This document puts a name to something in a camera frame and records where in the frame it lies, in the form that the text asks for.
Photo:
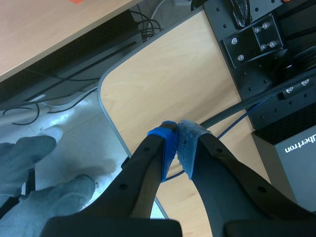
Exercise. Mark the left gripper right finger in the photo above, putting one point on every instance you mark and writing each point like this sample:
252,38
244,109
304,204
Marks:
222,177

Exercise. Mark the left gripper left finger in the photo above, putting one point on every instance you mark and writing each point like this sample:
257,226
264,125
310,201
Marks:
138,177

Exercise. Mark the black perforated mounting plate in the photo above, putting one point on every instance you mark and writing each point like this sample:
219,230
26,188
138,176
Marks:
222,22

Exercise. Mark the dark grey box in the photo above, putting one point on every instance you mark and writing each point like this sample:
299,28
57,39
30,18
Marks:
296,172

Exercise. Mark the person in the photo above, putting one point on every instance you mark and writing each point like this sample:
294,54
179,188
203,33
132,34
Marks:
29,202

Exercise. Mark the light wood desk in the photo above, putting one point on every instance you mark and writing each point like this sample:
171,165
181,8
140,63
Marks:
49,29

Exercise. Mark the black bolted metal bracket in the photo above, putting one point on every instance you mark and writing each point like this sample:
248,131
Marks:
249,44

